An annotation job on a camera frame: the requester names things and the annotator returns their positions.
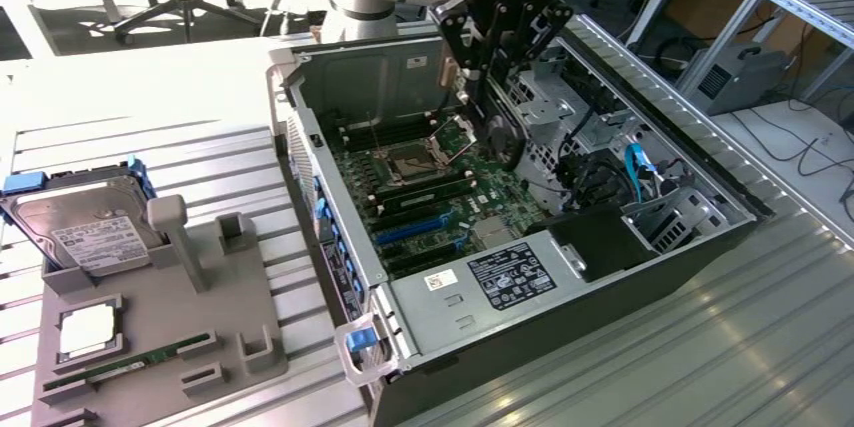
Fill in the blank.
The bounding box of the CPU cooler heatsink with fan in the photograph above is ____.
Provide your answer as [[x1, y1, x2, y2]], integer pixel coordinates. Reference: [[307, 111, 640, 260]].
[[435, 53, 530, 174]]

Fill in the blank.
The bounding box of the silver perforated drive cage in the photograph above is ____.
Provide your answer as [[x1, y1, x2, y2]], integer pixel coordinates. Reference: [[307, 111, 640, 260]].
[[513, 44, 646, 161]]

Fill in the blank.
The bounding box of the metal socket cover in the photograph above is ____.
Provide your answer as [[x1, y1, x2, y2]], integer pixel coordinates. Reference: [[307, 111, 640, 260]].
[[430, 115, 481, 159]]

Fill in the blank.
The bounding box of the thin metal locking lever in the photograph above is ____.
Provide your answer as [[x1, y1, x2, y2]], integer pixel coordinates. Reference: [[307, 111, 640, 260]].
[[370, 115, 389, 155]]

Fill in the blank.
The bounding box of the CPU socket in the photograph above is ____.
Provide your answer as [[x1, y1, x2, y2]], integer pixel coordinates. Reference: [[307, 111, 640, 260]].
[[375, 143, 447, 187]]

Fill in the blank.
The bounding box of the green motherboard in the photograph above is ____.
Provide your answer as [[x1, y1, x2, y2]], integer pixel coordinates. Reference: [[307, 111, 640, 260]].
[[330, 111, 556, 282]]

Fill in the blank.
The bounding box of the grey computer tower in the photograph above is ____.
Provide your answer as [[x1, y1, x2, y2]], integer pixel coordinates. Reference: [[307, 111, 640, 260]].
[[677, 44, 794, 117]]

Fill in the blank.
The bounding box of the green RAM stick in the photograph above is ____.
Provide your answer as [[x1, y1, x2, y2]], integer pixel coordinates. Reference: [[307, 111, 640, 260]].
[[382, 190, 470, 214], [42, 334, 210, 389]]

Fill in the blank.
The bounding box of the black expansion slot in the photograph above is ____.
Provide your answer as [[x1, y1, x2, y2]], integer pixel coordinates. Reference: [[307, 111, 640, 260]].
[[369, 205, 450, 231], [390, 252, 469, 281]]

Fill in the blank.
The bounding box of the silver chipset heatsink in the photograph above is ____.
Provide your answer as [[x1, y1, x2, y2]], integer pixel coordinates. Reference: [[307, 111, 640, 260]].
[[470, 219, 521, 249]]

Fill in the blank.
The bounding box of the black office chair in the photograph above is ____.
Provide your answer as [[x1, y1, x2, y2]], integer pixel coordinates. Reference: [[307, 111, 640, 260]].
[[103, 0, 263, 46]]

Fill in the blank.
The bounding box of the black plastic shroud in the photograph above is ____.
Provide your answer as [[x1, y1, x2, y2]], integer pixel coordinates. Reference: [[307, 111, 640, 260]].
[[525, 205, 661, 284]]

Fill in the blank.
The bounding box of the silver disk bay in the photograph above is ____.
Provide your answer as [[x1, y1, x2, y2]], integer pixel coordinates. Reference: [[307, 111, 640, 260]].
[[618, 185, 734, 257]]

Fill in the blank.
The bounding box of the silver power supply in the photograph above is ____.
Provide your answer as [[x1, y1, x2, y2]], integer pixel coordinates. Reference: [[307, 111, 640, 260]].
[[389, 234, 606, 356]]

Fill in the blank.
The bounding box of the open black PC case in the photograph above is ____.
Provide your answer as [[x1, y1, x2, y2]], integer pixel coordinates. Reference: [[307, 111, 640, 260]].
[[266, 21, 777, 427]]

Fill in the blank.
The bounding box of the hard disk in blue caddy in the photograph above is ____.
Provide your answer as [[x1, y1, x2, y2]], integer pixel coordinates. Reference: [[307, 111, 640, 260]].
[[0, 159, 162, 278]]

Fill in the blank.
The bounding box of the grey parts rack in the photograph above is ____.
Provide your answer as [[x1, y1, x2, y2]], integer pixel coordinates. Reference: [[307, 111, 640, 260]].
[[30, 194, 293, 427]]

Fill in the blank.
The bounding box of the silver CPU chip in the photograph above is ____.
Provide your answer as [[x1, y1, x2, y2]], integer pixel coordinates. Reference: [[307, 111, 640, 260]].
[[57, 304, 123, 362]]

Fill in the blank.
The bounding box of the blue flat wire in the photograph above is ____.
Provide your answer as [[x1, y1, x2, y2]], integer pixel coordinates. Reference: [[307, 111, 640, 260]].
[[622, 140, 654, 207]]

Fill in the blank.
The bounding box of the black drive cable bundle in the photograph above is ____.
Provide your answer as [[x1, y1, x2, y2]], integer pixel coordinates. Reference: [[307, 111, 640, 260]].
[[558, 154, 636, 213]]

